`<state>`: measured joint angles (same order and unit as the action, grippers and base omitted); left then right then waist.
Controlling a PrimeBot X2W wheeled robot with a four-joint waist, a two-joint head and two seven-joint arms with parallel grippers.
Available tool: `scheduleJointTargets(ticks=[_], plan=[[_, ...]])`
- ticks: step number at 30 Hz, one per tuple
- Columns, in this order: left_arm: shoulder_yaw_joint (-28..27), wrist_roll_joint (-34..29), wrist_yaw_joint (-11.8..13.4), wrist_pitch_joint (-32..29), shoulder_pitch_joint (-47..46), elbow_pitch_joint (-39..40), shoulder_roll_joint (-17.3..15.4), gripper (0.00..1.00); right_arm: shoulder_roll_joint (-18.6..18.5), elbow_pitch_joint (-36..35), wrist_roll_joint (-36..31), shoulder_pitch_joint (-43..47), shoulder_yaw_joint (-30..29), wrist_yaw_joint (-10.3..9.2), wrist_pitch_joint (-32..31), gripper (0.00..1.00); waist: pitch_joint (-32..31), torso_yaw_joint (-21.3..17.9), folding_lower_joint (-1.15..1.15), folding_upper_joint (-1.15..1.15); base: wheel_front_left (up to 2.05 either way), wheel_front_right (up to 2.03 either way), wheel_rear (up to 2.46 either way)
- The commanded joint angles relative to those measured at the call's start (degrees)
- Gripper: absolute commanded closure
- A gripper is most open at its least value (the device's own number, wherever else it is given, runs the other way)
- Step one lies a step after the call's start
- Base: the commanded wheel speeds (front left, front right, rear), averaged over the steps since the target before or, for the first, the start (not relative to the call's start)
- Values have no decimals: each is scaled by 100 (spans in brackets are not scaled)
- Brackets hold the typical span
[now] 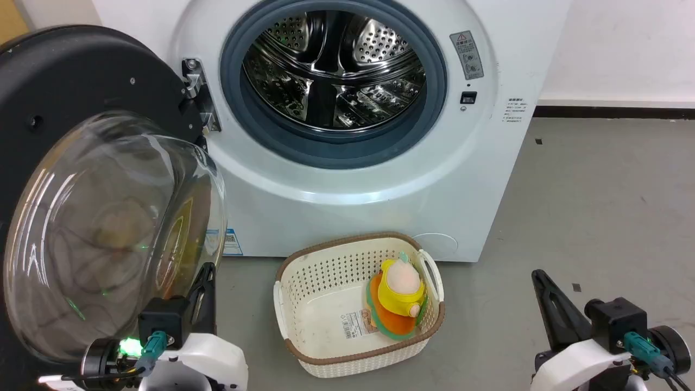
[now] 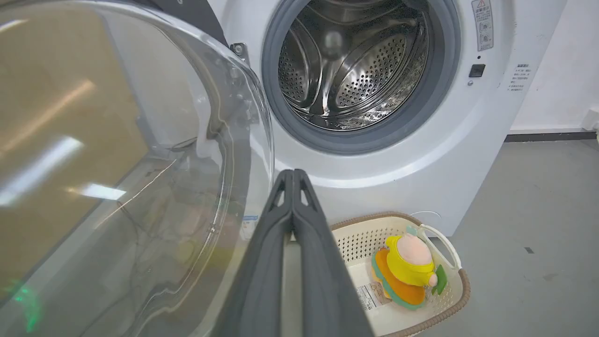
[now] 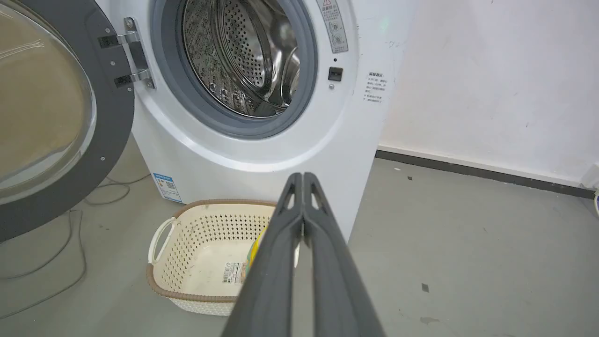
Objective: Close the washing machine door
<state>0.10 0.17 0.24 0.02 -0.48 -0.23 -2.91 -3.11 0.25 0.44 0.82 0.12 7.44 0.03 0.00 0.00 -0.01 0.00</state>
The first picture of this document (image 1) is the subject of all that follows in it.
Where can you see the grey warning sticker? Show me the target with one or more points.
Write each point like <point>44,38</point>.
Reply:
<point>467,54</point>

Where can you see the black wall baseboard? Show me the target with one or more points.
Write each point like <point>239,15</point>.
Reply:
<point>613,112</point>

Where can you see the white front-load washing machine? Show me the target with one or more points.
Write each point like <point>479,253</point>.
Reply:
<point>347,212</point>

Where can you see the yellow and orange plush doll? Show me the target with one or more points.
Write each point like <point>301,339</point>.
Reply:
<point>400,296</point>

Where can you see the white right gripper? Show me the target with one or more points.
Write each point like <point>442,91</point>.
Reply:
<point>578,366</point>

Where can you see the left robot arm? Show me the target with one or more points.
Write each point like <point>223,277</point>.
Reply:
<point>100,361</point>

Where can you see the blue and white QR sticker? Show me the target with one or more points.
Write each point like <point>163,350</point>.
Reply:
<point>232,242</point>

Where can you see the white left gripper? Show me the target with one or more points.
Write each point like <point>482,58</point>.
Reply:
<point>203,361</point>

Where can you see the black round glass washer door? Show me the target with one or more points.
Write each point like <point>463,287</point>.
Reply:
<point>103,217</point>

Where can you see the white barcode label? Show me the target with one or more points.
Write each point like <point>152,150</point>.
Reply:
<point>355,323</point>

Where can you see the round white filter cover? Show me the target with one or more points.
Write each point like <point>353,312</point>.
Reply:
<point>436,245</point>

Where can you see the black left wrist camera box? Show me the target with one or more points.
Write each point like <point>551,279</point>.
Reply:
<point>163,320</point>

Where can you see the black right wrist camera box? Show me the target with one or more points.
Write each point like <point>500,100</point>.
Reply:
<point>616,323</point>

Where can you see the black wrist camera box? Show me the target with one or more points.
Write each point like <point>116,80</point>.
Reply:
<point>163,320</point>
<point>616,323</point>

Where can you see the metal door hinge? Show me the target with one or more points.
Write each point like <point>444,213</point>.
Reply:
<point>198,92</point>

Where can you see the cream plastic laundry basket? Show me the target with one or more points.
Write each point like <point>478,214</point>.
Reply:
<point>320,320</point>

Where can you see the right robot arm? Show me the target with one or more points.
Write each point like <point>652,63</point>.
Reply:
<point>672,347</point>

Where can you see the stainless steel washer drum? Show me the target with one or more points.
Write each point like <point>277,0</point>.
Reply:
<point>334,68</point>

